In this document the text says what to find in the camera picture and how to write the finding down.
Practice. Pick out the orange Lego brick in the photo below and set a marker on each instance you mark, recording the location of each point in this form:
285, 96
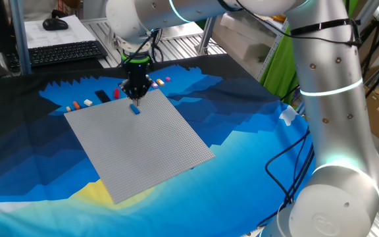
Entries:
76, 105

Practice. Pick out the white Lego brick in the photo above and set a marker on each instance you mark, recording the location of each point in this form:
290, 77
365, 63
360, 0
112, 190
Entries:
88, 102

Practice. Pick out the grey Lego baseplate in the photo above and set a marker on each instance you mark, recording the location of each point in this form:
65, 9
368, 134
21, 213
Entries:
137, 151

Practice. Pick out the aluminium frame post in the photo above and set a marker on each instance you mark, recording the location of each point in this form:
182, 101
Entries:
20, 36

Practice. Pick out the black keyboard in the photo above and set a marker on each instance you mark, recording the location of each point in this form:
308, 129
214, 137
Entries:
61, 52

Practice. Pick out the red Lego plate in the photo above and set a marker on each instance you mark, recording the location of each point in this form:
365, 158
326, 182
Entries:
116, 93

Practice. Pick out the light pink Lego brick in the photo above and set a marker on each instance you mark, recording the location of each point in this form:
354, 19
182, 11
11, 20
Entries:
154, 85

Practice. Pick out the small magenta Lego brick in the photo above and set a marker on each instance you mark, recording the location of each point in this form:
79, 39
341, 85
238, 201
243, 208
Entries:
167, 79

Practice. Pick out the white paper sheets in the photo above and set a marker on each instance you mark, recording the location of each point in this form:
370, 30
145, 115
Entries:
77, 33

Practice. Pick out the blue Lego brick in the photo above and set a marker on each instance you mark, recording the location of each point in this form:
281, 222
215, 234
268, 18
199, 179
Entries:
135, 109

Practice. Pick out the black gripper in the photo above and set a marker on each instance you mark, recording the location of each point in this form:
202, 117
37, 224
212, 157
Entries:
137, 74

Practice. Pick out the yellow Lego brick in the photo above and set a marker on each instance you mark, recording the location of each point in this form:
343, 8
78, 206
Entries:
160, 82

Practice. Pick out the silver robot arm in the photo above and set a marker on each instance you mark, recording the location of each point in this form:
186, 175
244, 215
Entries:
327, 66

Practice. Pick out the blue mountain print cloth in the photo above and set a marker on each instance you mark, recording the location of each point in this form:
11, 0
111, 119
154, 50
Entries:
225, 164

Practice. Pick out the black Lego plate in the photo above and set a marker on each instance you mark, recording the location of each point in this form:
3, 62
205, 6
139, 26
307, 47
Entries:
102, 95

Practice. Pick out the green fabric backdrop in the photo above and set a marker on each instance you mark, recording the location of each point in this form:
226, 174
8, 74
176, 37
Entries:
280, 69

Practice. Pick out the small beige Lego brick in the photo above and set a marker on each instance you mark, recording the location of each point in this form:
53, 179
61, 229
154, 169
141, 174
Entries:
68, 109

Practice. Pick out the black computer mouse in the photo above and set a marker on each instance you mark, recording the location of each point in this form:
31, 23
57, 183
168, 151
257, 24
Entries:
55, 24

